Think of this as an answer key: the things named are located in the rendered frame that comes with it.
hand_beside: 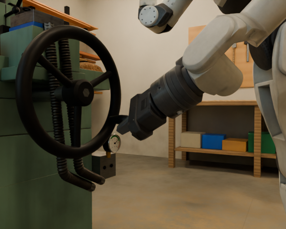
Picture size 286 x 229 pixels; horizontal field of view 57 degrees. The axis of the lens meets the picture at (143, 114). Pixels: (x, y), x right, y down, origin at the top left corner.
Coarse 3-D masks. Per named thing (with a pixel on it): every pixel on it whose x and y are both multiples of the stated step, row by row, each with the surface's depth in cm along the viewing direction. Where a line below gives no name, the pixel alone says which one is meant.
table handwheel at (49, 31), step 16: (48, 32) 51; (64, 32) 54; (80, 32) 57; (32, 48) 48; (96, 48) 62; (32, 64) 48; (48, 64) 51; (112, 64) 66; (16, 80) 47; (64, 80) 55; (80, 80) 56; (96, 80) 63; (112, 80) 68; (16, 96) 47; (32, 96) 65; (48, 96) 62; (64, 96) 57; (80, 96) 56; (112, 96) 68; (32, 112) 48; (80, 112) 58; (112, 112) 68; (32, 128) 48; (80, 128) 59; (112, 128) 66; (48, 144) 51; (64, 144) 55; (80, 144) 59; (96, 144) 62
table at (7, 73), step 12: (0, 60) 62; (0, 72) 62; (12, 72) 59; (36, 72) 59; (72, 72) 68; (84, 72) 84; (96, 72) 88; (48, 84) 71; (60, 84) 71; (108, 84) 94
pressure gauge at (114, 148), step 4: (112, 136) 86; (116, 136) 88; (108, 140) 85; (112, 140) 86; (116, 140) 88; (120, 140) 89; (104, 144) 85; (108, 144) 84; (112, 144) 86; (116, 144) 88; (120, 144) 89; (104, 148) 86; (108, 148) 85; (112, 148) 86; (116, 148) 88; (108, 152) 88; (112, 152) 86; (108, 156) 88
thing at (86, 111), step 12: (0, 108) 62; (12, 108) 64; (36, 108) 70; (48, 108) 73; (84, 108) 84; (0, 120) 62; (12, 120) 64; (48, 120) 73; (84, 120) 84; (0, 132) 62; (12, 132) 64; (24, 132) 67
